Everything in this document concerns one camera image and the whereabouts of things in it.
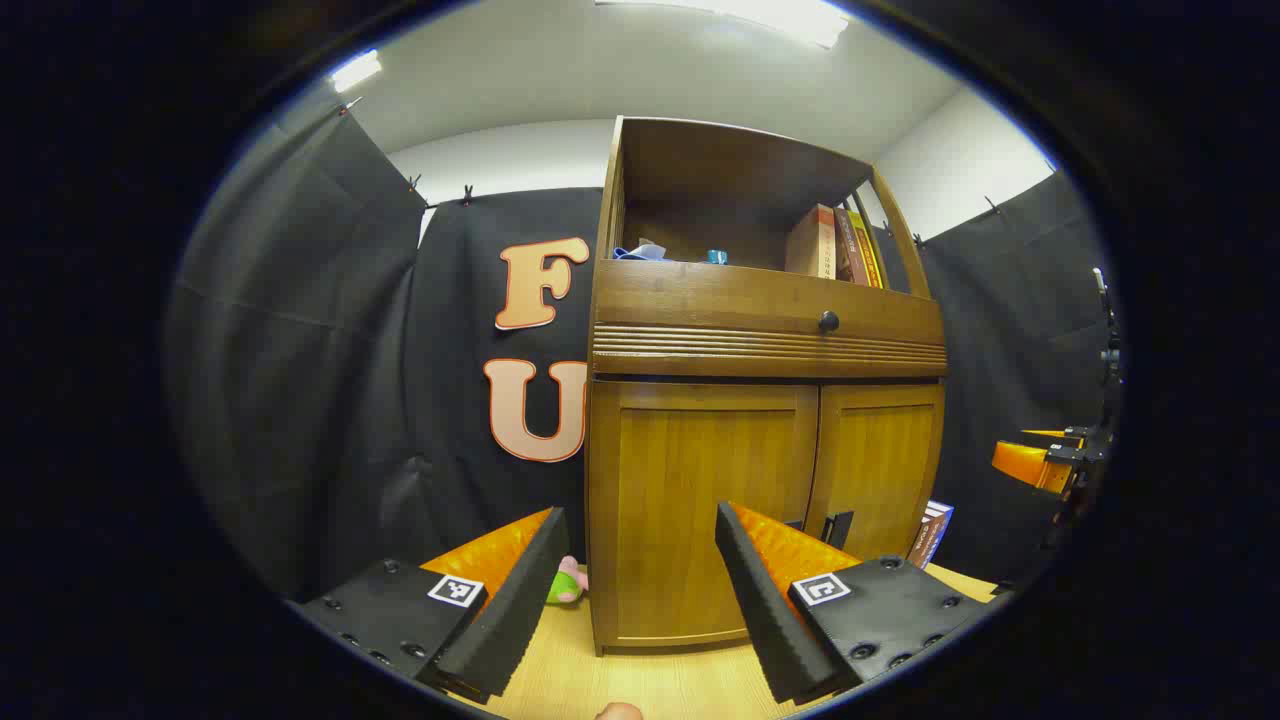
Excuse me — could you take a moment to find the brown standing book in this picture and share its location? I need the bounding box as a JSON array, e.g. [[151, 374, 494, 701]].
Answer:
[[908, 505, 937, 569]]

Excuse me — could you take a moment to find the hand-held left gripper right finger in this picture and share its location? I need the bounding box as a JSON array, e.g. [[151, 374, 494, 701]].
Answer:
[[714, 501, 993, 706]]

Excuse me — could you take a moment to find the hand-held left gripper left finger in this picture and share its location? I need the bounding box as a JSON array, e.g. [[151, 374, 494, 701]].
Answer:
[[288, 506, 572, 705]]

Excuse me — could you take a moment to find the yellow book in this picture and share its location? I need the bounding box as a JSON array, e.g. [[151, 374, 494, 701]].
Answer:
[[848, 210, 886, 289]]

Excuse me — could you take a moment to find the ceiling light panel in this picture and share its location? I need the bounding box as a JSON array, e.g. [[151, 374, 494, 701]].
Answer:
[[328, 50, 383, 94], [595, 0, 851, 49]]

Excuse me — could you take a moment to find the wooden double-door shoe cabinet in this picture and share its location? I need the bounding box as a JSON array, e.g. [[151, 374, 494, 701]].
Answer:
[[585, 115, 949, 658]]

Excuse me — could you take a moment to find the dark red book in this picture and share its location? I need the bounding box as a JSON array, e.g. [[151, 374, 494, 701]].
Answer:
[[833, 208, 861, 284]]

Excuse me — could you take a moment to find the light brown book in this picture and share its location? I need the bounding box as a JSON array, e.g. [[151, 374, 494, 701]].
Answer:
[[784, 204, 839, 279]]

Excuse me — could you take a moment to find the wooden shoe cabinet door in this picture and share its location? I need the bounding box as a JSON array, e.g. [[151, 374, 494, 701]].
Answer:
[[588, 380, 821, 651], [805, 383, 946, 566]]

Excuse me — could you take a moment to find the green and pink plush toy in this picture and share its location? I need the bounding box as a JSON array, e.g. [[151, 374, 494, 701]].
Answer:
[[546, 555, 589, 605]]

